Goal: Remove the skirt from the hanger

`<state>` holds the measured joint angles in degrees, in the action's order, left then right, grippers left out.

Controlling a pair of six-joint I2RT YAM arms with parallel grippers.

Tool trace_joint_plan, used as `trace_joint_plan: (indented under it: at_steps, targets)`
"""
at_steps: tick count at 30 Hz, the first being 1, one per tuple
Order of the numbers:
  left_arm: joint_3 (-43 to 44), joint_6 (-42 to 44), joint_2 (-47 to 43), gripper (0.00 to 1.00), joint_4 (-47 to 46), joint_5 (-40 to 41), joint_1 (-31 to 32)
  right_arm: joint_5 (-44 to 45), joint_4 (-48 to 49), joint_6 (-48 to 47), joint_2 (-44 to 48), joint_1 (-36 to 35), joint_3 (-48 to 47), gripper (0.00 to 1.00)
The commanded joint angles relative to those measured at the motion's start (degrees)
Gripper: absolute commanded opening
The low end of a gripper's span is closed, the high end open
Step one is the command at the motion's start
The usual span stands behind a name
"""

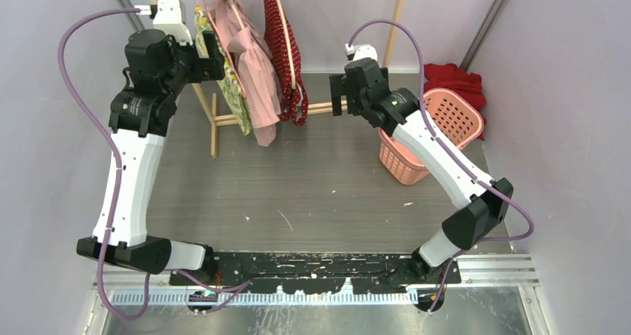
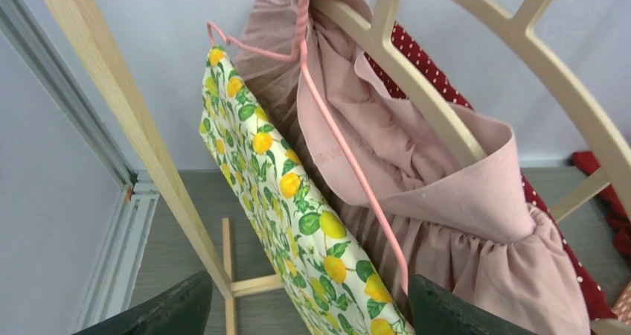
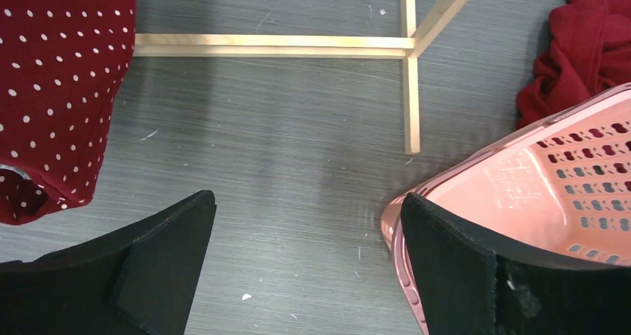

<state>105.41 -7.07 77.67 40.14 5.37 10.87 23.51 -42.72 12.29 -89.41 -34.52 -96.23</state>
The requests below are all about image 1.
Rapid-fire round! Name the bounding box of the lemon print skirt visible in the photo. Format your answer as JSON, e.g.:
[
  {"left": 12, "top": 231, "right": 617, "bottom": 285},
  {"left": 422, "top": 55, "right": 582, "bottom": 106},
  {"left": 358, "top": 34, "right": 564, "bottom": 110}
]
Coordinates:
[{"left": 194, "top": 5, "right": 253, "bottom": 135}]

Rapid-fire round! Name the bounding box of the pink pleated skirt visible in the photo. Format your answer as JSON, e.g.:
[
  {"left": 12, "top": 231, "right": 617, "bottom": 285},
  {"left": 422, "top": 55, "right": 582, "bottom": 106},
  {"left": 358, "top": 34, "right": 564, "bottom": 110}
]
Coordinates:
[{"left": 213, "top": 0, "right": 281, "bottom": 147}]

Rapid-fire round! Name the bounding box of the pink wire hanger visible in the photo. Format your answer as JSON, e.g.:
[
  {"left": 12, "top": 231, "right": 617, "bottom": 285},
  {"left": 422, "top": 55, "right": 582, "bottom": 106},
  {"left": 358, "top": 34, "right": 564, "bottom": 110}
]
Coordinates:
[{"left": 195, "top": 0, "right": 244, "bottom": 103}]

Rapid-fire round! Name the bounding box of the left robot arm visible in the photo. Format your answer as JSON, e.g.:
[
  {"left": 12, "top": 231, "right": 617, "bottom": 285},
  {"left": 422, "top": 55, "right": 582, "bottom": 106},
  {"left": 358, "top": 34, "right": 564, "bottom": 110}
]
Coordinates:
[{"left": 76, "top": 29, "right": 225, "bottom": 285}]

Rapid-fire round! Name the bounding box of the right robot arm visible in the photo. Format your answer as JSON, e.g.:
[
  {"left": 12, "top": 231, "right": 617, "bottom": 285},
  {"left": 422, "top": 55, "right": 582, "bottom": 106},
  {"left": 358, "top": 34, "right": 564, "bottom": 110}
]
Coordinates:
[{"left": 329, "top": 57, "right": 513, "bottom": 284}]

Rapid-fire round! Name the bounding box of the red polka dot skirt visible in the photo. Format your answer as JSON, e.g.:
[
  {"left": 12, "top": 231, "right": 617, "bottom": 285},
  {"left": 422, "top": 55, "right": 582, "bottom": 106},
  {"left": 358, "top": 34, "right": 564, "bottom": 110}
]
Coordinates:
[{"left": 263, "top": 0, "right": 310, "bottom": 127}]

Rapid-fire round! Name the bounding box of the beige hanger of red skirt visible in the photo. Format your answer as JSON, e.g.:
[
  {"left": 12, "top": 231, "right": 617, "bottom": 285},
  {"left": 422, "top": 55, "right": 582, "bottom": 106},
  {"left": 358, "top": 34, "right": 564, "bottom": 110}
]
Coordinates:
[{"left": 275, "top": 0, "right": 297, "bottom": 89}]

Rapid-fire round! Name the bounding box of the red cloth pile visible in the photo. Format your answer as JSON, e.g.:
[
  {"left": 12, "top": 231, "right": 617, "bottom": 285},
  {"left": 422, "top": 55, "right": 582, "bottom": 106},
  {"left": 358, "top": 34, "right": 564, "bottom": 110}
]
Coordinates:
[{"left": 423, "top": 63, "right": 487, "bottom": 112}]

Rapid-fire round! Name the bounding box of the pink laundry basket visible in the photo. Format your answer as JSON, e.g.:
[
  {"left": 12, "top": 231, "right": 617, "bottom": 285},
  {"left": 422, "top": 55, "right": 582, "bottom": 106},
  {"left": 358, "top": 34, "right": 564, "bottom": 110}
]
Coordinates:
[{"left": 378, "top": 88, "right": 484, "bottom": 185}]

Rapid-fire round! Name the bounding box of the wooden clothes rack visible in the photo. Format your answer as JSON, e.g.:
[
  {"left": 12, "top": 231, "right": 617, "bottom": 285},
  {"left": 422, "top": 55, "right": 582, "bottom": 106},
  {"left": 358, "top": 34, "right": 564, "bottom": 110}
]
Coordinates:
[{"left": 140, "top": 0, "right": 411, "bottom": 159}]

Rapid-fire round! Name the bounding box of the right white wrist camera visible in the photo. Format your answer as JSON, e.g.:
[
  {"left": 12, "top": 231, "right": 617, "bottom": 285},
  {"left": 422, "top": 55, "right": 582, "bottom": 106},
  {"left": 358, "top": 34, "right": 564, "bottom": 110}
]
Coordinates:
[{"left": 345, "top": 44, "right": 378, "bottom": 61}]

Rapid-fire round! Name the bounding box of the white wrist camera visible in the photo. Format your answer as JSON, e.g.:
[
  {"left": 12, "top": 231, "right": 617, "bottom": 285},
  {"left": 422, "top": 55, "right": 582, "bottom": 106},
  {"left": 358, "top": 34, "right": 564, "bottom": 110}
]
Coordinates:
[
  {"left": 134, "top": 0, "right": 193, "bottom": 46},
  {"left": 345, "top": 44, "right": 378, "bottom": 61}
]

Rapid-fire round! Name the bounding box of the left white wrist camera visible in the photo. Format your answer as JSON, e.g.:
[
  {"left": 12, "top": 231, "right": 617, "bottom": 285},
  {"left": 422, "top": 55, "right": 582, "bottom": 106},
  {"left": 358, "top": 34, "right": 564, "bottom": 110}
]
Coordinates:
[{"left": 134, "top": 0, "right": 193, "bottom": 46}]

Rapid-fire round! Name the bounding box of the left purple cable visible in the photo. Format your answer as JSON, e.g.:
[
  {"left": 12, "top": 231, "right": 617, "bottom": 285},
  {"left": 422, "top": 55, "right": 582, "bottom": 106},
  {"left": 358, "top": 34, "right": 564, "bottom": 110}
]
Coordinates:
[{"left": 57, "top": 7, "right": 152, "bottom": 322}]

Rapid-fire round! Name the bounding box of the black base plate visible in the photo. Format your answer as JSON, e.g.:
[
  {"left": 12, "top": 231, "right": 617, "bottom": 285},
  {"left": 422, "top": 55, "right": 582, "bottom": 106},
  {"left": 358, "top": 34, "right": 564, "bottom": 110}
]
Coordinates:
[{"left": 170, "top": 252, "right": 461, "bottom": 295}]

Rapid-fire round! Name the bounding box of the metal corner rail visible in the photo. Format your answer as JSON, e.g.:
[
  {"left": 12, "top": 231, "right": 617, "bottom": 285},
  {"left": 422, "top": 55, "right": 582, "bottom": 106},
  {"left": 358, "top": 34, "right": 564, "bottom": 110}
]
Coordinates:
[{"left": 459, "top": 0, "right": 509, "bottom": 71}]

